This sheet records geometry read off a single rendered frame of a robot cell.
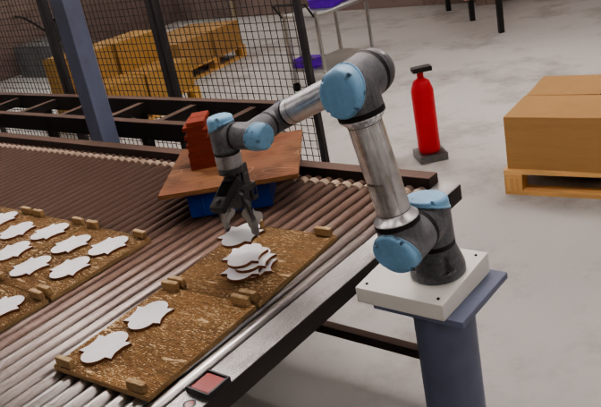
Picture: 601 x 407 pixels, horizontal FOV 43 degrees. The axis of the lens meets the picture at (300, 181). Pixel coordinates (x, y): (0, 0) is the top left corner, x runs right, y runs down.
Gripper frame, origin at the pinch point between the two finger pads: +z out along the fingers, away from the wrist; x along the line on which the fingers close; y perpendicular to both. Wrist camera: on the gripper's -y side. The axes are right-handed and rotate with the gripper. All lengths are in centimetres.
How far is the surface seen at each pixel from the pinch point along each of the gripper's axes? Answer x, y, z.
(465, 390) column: -60, 8, 47
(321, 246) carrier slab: -14.7, 17.7, 11.8
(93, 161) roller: 148, 76, 14
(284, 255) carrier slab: -6.1, 10.2, 11.8
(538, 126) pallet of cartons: -9, 262, 62
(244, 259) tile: -0.3, -1.4, 7.7
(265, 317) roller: -17.9, -18.6, 13.8
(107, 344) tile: 13.7, -44.9, 10.8
